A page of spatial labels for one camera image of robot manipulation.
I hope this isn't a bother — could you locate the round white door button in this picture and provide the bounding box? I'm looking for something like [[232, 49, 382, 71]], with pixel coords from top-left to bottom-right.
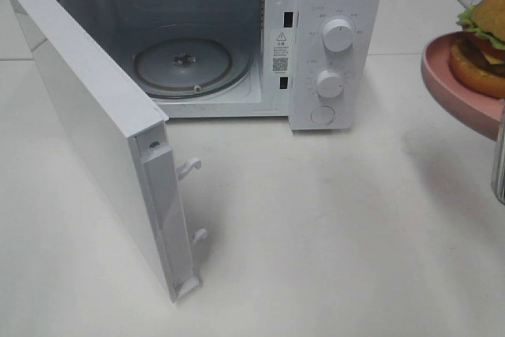
[[310, 106, 335, 125]]

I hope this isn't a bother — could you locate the white microwave knob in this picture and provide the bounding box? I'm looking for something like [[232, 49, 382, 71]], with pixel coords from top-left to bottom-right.
[[316, 70, 346, 99], [322, 17, 355, 53]]

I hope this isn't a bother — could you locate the white microwave door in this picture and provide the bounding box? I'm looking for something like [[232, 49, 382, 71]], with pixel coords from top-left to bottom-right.
[[10, 0, 207, 301]]

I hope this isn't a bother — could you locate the pink round plate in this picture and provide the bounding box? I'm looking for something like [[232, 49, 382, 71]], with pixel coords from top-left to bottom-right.
[[421, 32, 504, 140]]

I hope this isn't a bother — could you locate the burger with lettuce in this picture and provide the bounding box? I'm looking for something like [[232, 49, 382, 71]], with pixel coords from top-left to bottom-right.
[[449, 0, 504, 99]]

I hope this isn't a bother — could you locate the glass microwave turntable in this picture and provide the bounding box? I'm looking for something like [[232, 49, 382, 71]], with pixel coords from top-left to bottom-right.
[[133, 37, 253, 99]]

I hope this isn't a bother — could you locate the white warning label sticker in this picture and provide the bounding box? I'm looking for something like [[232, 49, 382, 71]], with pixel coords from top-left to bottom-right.
[[269, 28, 293, 75]]

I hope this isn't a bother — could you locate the white microwave oven body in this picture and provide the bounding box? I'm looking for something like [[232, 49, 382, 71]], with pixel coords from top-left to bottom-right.
[[56, 0, 380, 130]]

